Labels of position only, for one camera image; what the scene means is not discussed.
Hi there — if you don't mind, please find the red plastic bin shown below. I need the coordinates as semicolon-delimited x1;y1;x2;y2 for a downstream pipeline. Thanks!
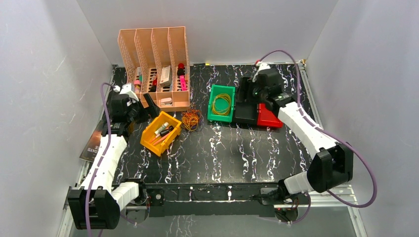
257;103;283;128

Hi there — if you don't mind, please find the peach desk file organizer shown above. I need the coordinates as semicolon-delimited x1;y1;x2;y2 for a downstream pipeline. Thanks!
118;26;191;112

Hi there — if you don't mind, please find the red black stamp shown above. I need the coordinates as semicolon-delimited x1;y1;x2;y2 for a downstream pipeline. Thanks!
177;63;185;77

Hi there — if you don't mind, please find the orange cable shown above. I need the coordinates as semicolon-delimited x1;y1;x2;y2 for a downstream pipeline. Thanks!
181;109;202;132

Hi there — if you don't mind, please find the pink pen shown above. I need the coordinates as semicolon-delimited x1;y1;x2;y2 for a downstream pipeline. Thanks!
150;133;170;146

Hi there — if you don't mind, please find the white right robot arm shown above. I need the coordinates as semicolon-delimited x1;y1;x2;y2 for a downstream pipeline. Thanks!
237;68;354;204

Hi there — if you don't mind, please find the pink highlighter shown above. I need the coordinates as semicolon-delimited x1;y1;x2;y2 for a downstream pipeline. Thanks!
179;75;187;91

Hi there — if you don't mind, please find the white box in organizer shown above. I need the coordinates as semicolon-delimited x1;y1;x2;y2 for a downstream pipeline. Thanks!
160;66;172;87

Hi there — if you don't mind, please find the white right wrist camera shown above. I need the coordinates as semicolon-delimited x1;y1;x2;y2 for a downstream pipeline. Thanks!
252;60;271;82

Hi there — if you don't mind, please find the black cylinder marker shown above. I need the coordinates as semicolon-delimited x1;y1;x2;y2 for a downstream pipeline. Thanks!
160;125;174;137

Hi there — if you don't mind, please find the white stapler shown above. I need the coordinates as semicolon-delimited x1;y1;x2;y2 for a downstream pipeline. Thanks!
160;97;173;106

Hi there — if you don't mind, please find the dark illustrated book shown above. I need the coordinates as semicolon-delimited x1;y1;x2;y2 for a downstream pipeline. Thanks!
79;121;106;162

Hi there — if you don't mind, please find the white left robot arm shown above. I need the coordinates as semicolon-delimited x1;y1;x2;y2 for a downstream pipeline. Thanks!
67;93;160;231

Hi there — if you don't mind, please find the green plastic bin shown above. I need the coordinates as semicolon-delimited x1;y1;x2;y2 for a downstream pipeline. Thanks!
207;84;236;123

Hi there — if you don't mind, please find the white glue stick tube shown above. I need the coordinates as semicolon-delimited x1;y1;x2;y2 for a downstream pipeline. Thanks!
155;122;169;137

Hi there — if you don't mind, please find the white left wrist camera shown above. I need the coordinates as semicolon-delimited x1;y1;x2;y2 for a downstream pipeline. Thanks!
113;83;139;102

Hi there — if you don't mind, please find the black plastic bin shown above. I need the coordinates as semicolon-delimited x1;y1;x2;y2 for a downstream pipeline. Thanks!
232;95;258;126

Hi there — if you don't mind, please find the yellow plastic bin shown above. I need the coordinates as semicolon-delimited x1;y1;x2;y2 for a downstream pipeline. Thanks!
140;112;182;157

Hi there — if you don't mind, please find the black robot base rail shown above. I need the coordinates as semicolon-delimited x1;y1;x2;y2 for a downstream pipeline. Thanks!
116;178;312;226

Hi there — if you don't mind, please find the yellow cable coil in bin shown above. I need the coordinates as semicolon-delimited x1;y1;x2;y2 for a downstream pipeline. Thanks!
211;93;232;117

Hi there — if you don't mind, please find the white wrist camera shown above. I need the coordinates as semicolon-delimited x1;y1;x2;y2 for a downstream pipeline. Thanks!
252;60;271;82
113;83;139;102

